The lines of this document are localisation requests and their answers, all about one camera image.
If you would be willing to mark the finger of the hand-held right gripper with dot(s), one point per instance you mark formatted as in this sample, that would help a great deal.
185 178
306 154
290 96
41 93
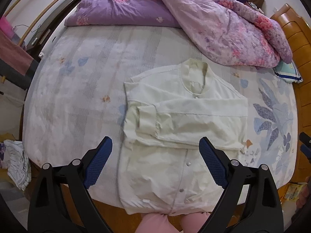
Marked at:
306 138
306 151

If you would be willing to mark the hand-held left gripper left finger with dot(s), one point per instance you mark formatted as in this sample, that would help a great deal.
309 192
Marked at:
97 163

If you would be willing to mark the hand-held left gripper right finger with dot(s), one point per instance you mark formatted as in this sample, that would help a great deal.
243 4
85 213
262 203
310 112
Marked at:
213 162

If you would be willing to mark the white snap-button jacket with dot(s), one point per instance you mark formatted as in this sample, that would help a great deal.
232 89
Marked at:
182 116

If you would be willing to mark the person's right hand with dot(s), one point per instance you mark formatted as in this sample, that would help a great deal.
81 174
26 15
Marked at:
303 199

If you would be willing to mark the yellow packet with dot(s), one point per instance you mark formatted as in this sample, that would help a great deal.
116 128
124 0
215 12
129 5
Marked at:
294 191

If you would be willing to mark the teal striped pillow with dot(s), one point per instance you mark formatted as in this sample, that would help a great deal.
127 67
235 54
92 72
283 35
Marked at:
289 72

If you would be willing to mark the white striped cloth pile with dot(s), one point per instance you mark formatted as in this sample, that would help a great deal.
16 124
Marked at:
18 165

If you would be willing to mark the person's pink pants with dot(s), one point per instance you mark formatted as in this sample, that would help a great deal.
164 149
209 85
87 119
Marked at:
153 223

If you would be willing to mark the bed with floral sheet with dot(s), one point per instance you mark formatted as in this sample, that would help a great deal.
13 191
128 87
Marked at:
85 77

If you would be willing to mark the wooden headboard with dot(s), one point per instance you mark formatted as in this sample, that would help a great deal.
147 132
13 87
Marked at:
301 41

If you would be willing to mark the purple floral quilt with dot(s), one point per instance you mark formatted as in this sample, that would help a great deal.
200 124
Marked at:
218 29

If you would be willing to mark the pink towel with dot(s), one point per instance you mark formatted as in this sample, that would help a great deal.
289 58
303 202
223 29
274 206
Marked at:
14 53

